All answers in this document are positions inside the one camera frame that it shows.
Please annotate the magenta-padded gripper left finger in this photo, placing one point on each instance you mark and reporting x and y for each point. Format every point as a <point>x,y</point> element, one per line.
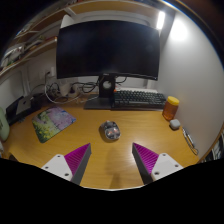
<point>61,165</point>

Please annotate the black box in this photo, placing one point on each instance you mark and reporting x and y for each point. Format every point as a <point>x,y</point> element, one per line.
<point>36,101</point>

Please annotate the dark mechanical keyboard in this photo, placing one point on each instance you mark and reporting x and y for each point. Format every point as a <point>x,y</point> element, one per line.
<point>138,98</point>

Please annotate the wooden wall shelf with items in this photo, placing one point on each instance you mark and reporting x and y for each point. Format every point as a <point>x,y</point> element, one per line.
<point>30,46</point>

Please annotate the pale green object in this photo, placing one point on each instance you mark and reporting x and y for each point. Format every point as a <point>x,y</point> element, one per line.
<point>4,125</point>

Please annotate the black curved monitor with stand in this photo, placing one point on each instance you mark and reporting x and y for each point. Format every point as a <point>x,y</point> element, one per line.
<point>106,48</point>

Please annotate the floral print mouse pad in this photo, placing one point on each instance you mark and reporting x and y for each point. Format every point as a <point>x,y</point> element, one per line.
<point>53,123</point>

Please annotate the bright ceiling light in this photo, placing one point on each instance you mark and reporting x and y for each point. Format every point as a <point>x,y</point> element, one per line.
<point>161,20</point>

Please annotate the white wall outlet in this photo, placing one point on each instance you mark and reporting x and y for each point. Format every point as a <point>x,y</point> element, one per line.
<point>50,72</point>

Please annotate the orange jar with yellow lid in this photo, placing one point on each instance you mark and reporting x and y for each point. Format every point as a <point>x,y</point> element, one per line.
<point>170,110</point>

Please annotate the transparent computer mouse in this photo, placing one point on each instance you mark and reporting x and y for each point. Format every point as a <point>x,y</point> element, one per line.
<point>110,130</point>

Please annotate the white power strip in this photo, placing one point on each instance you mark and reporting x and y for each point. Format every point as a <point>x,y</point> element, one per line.
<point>66,90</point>

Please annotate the shelf unit with small items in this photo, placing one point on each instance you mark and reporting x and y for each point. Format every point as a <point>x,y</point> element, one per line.
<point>218,148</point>

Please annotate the silver mini computer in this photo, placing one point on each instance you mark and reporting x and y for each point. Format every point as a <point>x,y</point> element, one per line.
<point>24,106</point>

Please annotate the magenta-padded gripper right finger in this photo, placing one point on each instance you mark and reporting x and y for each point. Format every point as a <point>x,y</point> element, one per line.
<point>162,165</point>

